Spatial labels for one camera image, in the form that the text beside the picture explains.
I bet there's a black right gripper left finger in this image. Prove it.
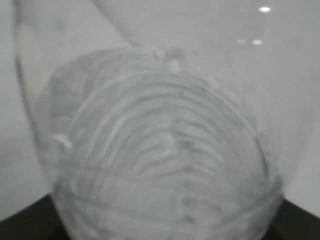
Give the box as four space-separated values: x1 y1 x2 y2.
0 195 71 240

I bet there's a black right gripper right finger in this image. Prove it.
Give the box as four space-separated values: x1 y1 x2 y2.
262 200 320 240

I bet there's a clear water bottle red label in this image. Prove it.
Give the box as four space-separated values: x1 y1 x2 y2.
13 0 320 240

